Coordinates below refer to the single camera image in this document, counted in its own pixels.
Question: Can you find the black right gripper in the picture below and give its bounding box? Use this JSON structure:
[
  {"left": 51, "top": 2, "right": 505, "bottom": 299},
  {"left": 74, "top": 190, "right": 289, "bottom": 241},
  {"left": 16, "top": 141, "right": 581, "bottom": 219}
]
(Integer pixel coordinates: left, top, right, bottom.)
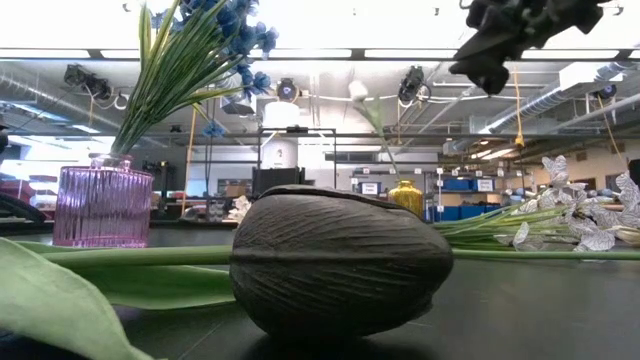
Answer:
[{"left": 448, "top": 0, "right": 609, "bottom": 97}]

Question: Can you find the large white artificial flower bunch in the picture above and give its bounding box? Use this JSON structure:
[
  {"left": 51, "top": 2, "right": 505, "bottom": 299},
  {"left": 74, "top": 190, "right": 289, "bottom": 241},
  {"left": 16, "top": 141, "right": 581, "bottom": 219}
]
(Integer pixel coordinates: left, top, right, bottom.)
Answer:
[{"left": 432, "top": 154, "right": 640, "bottom": 253}]

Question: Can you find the cream artificial tulip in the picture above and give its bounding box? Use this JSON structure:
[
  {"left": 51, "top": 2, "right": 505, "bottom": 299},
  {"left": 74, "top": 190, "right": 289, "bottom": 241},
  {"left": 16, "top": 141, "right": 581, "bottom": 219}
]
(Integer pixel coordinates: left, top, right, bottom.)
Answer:
[{"left": 613, "top": 225, "right": 640, "bottom": 247}]

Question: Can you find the blue artificial flower bunch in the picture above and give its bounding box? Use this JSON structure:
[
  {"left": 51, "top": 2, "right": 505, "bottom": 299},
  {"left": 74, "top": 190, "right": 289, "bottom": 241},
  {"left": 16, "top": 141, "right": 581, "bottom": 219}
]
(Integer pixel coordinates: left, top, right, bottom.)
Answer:
[{"left": 110, "top": 0, "right": 280, "bottom": 157}]

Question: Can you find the yellow glass vase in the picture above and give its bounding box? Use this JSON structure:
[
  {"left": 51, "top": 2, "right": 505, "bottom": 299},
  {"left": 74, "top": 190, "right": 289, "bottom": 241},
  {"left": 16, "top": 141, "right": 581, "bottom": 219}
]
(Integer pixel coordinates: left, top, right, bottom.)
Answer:
[{"left": 388, "top": 179, "right": 425, "bottom": 219}]

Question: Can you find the pink ribbed glass vase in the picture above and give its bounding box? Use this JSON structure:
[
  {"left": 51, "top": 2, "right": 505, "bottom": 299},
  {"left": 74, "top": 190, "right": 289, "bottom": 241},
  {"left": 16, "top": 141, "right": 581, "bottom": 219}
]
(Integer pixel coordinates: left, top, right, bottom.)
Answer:
[{"left": 52, "top": 153, "right": 155, "bottom": 250}]

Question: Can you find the black hanging ceiling device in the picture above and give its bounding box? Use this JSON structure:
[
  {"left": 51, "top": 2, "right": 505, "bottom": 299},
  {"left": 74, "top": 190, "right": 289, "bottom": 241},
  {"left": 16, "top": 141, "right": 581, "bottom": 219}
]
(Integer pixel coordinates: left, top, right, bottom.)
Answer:
[
  {"left": 63, "top": 63, "right": 114, "bottom": 101},
  {"left": 397, "top": 64, "right": 432, "bottom": 107}
]

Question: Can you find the long blue storage bin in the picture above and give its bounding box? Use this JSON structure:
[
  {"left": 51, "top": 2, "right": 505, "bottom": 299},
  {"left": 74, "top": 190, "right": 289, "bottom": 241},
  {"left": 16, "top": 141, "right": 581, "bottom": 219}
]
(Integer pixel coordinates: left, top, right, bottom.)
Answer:
[{"left": 424, "top": 204, "right": 501, "bottom": 224}]

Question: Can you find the long black-framed ceiling light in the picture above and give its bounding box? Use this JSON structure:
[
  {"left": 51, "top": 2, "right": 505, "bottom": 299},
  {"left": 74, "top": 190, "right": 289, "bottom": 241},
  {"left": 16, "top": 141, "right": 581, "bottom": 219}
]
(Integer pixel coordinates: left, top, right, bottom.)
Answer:
[{"left": 0, "top": 48, "right": 640, "bottom": 62}]

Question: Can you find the round black ceiling device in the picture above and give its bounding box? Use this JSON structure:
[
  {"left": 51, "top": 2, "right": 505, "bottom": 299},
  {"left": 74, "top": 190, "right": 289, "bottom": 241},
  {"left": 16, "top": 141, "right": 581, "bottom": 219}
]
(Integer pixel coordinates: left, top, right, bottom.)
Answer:
[{"left": 275, "top": 77, "right": 301, "bottom": 104}]

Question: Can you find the white cylindrical tank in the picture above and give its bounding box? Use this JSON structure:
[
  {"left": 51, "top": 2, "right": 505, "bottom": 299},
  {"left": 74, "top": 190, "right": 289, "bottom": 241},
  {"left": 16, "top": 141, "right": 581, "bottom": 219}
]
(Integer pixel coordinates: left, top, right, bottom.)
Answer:
[{"left": 262, "top": 99, "right": 301, "bottom": 129}]

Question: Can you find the white cabinet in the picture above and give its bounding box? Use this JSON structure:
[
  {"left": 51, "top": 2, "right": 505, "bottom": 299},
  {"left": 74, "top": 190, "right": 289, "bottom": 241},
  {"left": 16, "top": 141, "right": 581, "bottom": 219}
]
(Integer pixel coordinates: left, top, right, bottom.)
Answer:
[{"left": 262, "top": 138, "right": 300, "bottom": 170}]

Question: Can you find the black monitor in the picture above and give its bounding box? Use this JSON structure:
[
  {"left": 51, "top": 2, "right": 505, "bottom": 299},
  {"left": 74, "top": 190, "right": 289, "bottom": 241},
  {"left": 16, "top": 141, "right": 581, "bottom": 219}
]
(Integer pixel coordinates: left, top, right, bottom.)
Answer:
[{"left": 251, "top": 167, "right": 306, "bottom": 197}]

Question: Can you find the black artificial tulip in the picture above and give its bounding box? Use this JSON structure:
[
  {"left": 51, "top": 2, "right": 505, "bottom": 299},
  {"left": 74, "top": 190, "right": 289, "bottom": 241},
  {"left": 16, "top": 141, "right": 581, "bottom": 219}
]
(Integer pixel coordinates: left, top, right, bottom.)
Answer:
[{"left": 0, "top": 184, "right": 455, "bottom": 360}]

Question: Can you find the large silver air duct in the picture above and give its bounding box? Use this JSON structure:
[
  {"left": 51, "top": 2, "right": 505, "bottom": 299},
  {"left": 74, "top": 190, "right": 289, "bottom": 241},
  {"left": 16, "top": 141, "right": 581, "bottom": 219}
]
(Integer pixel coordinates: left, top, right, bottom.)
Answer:
[{"left": 479, "top": 59, "right": 640, "bottom": 136}]

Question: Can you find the thick black cable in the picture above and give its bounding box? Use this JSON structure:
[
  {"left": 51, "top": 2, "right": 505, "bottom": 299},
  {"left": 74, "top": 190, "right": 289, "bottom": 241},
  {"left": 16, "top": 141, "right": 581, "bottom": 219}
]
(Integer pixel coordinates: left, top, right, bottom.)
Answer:
[{"left": 0, "top": 192, "right": 47, "bottom": 224}]

